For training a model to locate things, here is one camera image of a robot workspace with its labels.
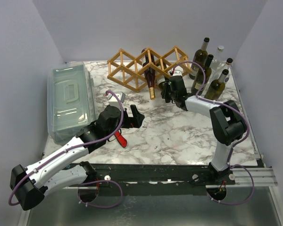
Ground clear tall bottle blue label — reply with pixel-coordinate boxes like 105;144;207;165
212;57;234;83

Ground wooden wine rack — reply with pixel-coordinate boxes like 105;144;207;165
107;46;192;92

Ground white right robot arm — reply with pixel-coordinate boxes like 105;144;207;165
161;75;249;185

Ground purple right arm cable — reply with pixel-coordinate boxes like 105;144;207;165
171;61;256;206

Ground green bottle silver foil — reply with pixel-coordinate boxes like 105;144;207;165
204;69;229;100

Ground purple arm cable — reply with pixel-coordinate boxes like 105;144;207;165
8;90;125;209
171;61;256;206

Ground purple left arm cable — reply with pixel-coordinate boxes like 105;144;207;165
8;90;125;209

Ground clear plastic storage box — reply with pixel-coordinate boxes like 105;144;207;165
47;62;98;145

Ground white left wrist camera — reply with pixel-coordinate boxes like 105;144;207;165
108;92;125;105

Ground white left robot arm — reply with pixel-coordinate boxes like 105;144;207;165
8;105;145;210

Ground red black utility knife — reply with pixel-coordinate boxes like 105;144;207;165
115;131;128;148

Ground green wine bottle brown label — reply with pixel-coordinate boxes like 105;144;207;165
189;37;210;80

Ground clear squat glass bottle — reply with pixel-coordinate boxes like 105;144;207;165
210;45;224;71

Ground aluminium extrusion rail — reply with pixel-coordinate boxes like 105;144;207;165
206;168;278;188

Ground red bottle gold foil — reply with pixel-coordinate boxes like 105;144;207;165
141;54;155;100

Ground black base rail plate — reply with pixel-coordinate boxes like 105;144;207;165
78;161;235;196

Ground dark bottle black neck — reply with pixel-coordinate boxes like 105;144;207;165
155;62;169;93
191;54;214;96

